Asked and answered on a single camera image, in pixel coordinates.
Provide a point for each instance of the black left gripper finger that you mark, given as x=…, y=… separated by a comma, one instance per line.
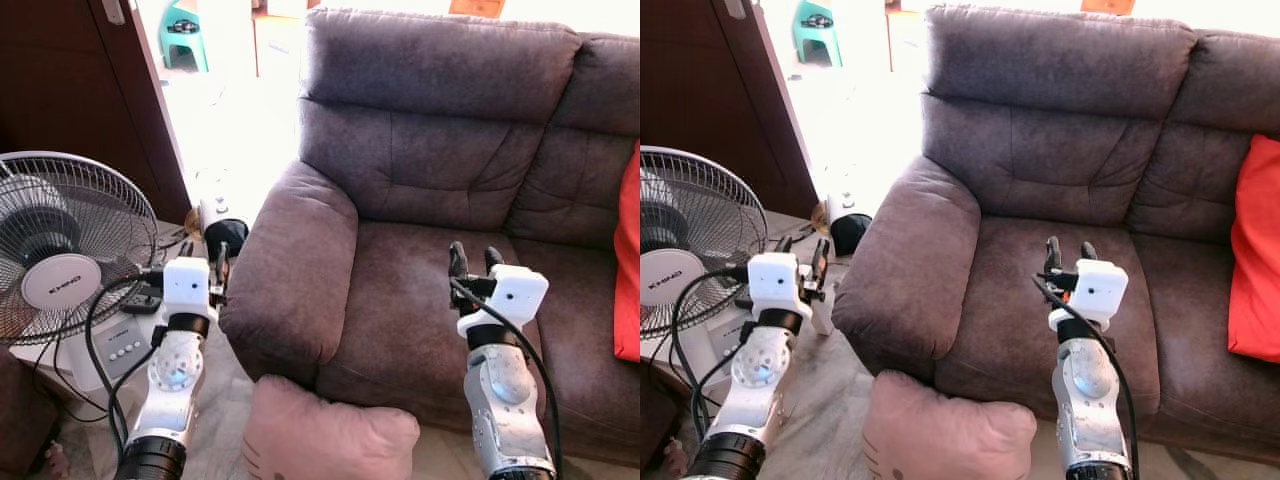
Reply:
x=186, y=249
x=782, y=245
x=221, y=260
x=821, y=255

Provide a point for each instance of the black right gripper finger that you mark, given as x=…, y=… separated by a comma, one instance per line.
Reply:
x=1088, y=252
x=458, y=260
x=1052, y=255
x=493, y=260

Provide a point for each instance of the pink fleece pillow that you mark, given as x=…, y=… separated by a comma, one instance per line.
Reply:
x=945, y=435
x=325, y=435

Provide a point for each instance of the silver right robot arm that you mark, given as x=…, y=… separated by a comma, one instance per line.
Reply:
x=505, y=400
x=1085, y=400

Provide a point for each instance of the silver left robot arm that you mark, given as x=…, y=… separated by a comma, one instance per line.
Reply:
x=175, y=370
x=755, y=370

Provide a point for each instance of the brown suede sofa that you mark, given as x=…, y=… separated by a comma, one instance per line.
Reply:
x=1040, y=170
x=430, y=180

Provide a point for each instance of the red pillow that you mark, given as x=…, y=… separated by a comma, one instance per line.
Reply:
x=1258, y=250
x=630, y=270

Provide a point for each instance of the black round object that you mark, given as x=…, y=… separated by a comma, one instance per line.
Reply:
x=227, y=238
x=852, y=233

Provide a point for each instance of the small white appliance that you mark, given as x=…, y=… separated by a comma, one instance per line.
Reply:
x=838, y=205
x=215, y=210

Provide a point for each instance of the dark brown wooden door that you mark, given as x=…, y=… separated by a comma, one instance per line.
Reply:
x=70, y=80
x=710, y=80

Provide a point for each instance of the green plastic stool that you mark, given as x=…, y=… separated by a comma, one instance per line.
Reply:
x=815, y=42
x=185, y=45

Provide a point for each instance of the black item on stool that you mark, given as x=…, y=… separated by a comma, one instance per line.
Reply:
x=182, y=25
x=817, y=21

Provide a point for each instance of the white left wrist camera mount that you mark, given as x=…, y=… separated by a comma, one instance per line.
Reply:
x=185, y=285
x=772, y=282

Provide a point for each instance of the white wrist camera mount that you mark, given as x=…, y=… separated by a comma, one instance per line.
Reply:
x=185, y=285
x=515, y=295
x=772, y=282
x=1098, y=290

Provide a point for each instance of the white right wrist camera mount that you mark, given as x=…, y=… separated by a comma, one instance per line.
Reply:
x=1098, y=290
x=515, y=295

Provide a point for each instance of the white pedestal fan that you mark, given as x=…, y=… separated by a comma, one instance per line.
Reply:
x=665, y=280
x=60, y=280

